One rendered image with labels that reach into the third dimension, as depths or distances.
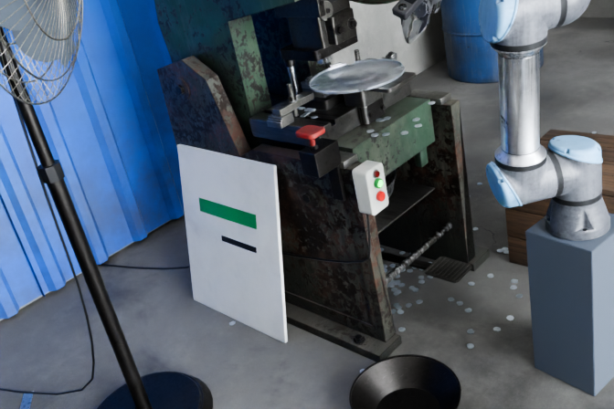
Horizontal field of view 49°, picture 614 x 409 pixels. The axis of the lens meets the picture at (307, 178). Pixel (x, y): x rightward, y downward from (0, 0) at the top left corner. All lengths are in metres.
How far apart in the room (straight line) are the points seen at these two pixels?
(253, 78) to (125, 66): 0.94
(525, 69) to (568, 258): 0.51
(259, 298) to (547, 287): 0.94
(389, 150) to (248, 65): 0.51
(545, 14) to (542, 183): 0.41
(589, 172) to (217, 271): 1.32
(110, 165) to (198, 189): 0.70
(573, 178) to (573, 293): 0.31
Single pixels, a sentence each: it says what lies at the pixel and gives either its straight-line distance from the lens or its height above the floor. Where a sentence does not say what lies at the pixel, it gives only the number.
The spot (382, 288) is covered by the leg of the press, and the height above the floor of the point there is 0.22.
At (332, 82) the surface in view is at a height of 0.78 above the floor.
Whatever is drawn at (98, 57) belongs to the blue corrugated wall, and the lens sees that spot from 2.94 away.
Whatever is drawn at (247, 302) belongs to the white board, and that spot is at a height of 0.09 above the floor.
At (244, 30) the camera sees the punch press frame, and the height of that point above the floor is 0.96.
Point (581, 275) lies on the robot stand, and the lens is 1.78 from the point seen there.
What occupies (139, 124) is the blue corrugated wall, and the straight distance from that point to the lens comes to 3.06.
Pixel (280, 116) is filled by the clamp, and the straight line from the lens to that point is 2.00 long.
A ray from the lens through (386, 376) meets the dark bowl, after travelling 2.03.
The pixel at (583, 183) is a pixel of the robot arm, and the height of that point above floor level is 0.60.
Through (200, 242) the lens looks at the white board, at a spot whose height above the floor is 0.25.
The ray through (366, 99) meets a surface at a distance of 2.03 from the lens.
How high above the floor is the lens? 1.39
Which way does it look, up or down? 25 degrees down
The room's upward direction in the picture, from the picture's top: 12 degrees counter-clockwise
